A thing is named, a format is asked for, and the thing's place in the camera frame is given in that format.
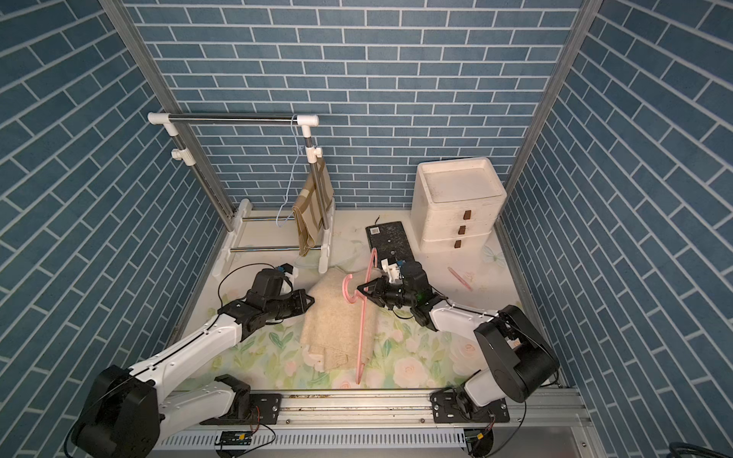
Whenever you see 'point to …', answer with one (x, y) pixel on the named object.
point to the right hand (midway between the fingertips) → (361, 291)
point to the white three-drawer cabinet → (455, 203)
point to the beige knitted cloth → (331, 323)
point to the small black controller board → (234, 438)
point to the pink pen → (460, 279)
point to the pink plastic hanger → (372, 270)
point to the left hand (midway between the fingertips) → (320, 300)
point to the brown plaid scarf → (306, 207)
